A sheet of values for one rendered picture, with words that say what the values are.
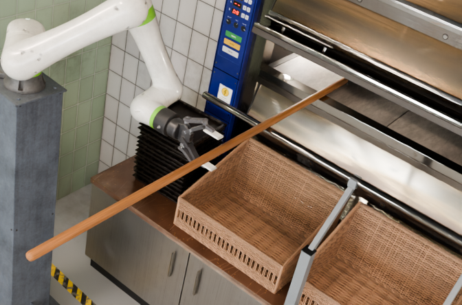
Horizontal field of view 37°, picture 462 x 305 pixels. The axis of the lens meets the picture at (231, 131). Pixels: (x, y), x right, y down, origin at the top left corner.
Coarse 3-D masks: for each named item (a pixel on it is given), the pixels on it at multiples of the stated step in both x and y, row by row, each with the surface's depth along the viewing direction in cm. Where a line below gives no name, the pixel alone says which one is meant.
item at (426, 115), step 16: (256, 32) 282; (288, 32) 292; (288, 48) 275; (320, 48) 285; (320, 64) 269; (352, 64) 277; (352, 80) 262; (384, 80) 270; (384, 96) 256; (416, 96) 263; (416, 112) 250; (448, 112) 257; (448, 128) 245
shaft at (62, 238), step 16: (320, 96) 291; (288, 112) 274; (256, 128) 259; (224, 144) 246; (192, 160) 235; (208, 160) 239; (176, 176) 227; (144, 192) 217; (112, 208) 207; (80, 224) 199; (96, 224) 203; (48, 240) 191; (64, 240) 194; (32, 256) 186
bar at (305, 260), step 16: (208, 96) 279; (240, 112) 273; (272, 128) 267; (288, 144) 262; (320, 160) 256; (352, 176) 250; (352, 192) 252; (368, 192) 247; (384, 192) 245; (336, 208) 249; (400, 208) 241; (432, 224) 236; (320, 240) 248; (304, 256) 245; (304, 272) 248; (288, 304) 258; (448, 304) 226
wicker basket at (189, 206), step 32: (224, 160) 309; (288, 160) 309; (192, 192) 300; (224, 192) 324; (256, 192) 320; (288, 192) 311; (320, 192) 302; (192, 224) 293; (224, 224) 306; (256, 224) 310; (288, 224) 313; (320, 224) 284; (224, 256) 287; (256, 256) 275; (288, 256) 296
